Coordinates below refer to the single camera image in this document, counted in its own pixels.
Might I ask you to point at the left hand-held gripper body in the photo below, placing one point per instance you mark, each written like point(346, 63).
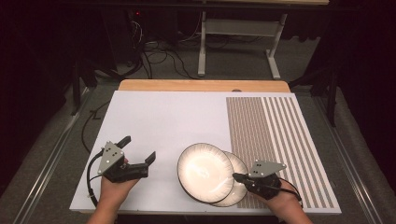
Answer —
point(110, 161)

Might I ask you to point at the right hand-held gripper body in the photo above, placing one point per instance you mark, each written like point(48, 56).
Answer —
point(264, 169)

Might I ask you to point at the white ribbed plate dark rim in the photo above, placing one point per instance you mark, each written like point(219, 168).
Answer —
point(239, 193)
point(205, 172)

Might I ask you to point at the person's left hand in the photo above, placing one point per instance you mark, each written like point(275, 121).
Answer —
point(113, 191)

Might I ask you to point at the person's right hand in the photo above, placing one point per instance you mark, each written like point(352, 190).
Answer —
point(283, 200)

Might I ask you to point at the white board with striped pattern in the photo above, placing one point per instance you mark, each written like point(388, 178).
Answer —
point(168, 124)

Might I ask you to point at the black stand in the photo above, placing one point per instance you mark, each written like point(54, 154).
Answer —
point(332, 96)
point(76, 90)

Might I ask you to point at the wooden table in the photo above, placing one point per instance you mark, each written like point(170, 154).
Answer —
point(202, 85)

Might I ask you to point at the dark computer tower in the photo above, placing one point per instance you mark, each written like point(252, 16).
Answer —
point(124, 37)

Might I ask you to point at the metal floor rail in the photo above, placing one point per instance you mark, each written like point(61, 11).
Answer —
point(351, 168)
point(46, 161)

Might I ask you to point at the white metal desk frame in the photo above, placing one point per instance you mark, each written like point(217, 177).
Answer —
point(239, 27)

